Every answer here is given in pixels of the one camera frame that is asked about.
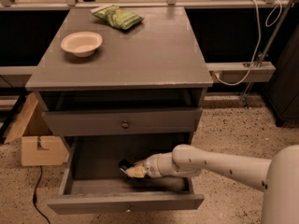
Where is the grey wooden drawer cabinet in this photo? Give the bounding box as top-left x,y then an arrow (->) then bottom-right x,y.
25,6 -> 214,161

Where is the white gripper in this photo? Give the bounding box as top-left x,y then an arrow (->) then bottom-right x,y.
126,153 -> 173,178

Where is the open grey lower drawer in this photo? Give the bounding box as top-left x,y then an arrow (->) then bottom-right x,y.
48,133 -> 204,215

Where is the white paper bowl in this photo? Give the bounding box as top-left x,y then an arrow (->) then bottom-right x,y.
61,32 -> 103,58

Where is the cardboard box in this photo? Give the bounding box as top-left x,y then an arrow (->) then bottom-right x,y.
4,93 -> 69,166

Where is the dark cabinet at right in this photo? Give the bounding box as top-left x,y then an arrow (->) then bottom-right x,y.
264,25 -> 299,127

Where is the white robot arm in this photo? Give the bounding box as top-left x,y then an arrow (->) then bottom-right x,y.
125,145 -> 299,224

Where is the black floor cable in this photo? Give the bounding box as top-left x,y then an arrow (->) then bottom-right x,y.
32,165 -> 51,224

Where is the blue rxbar wrapper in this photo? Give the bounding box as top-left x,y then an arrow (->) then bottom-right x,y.
119,159 -> 133,174

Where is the green chip bag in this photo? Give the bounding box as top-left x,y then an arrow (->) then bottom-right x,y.
91,5 -> 144,31

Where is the closed grey upper drawer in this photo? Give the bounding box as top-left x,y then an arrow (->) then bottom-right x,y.
42,108 -> 202,136

